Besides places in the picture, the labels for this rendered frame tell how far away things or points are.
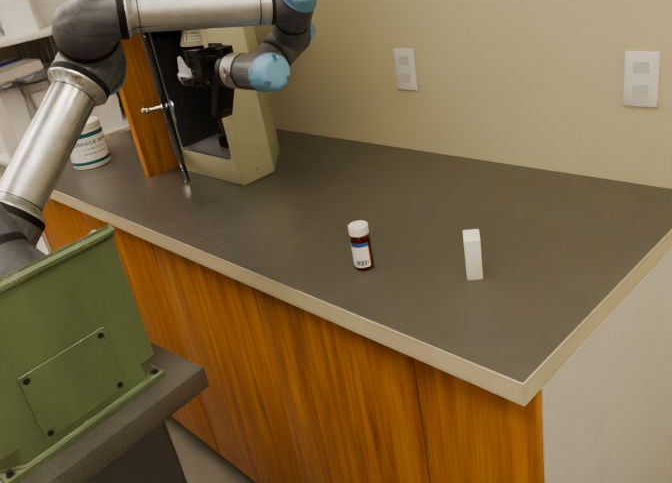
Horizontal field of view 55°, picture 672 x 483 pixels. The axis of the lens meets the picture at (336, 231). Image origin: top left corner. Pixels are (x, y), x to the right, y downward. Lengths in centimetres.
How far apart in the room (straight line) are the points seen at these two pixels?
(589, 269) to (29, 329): 89
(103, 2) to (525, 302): 88
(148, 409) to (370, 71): 121
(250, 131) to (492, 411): 105
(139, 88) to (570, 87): 120
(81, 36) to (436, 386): 87
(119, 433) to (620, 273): 84
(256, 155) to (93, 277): 92
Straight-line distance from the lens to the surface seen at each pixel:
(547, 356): 99
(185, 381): 107
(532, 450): 107
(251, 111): 178
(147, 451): 116
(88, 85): 131
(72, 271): 96
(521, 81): 162
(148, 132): 204
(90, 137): 231
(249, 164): 180
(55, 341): 98
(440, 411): 115
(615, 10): 149
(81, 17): 125
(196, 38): 180
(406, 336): 105
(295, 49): 138
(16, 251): 105
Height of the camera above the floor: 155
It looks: 25 degrees down
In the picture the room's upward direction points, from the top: 10 degrees counter-clockwise
